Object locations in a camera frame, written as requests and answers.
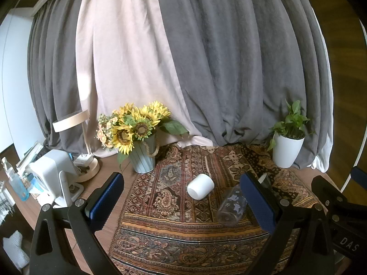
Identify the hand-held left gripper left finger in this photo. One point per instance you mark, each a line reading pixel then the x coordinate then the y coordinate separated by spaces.
pixel 103 203

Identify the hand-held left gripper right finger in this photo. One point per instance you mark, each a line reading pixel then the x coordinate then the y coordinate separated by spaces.
pixel 258 203

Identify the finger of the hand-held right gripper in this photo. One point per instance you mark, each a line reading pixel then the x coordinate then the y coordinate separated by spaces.
pixel 329 190
pixel 359 174

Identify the white cup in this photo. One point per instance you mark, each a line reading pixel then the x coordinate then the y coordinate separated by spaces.
pixel 200 186

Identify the dark cup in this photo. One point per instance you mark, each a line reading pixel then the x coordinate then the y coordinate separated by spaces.
pixel 266 181

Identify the clear glass cup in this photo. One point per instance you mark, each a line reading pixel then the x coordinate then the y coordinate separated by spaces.
pixel 232 207

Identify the white sheer curtain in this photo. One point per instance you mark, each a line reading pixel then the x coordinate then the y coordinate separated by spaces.
pixel 321 160

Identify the white plant pot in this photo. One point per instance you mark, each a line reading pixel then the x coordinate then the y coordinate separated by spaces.
pixel 286 151

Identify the pale blue metal bucket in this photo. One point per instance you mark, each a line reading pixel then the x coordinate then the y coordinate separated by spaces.
pixel 142 159

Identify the white tabletop appliance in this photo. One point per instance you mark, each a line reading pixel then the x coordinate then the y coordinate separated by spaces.
pixel 51 169

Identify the patterned paisley cloth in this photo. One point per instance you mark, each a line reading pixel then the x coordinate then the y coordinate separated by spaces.
pixel 172 220

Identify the green potted plant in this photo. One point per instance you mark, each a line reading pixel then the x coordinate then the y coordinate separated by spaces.
pixel 291 123

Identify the sunflower bouquet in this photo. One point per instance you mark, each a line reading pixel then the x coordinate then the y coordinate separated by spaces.
pixel 134 126

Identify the white desk lamp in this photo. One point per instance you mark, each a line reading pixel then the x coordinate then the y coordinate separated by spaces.
pixel 71 121

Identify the blue plastic bottle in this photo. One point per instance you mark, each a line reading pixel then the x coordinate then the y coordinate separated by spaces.
pixel 17 183

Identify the stack of books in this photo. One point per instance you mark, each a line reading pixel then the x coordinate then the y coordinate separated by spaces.
pixel 30 153

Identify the striped cloth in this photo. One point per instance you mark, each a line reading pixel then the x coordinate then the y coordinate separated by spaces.
pixel 15 249

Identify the grey curtain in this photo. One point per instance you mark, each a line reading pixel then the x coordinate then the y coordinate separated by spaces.
pixel 54 77
pixel 243 63

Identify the beige curtain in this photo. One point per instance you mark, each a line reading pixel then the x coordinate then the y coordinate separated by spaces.
pixel 123 63

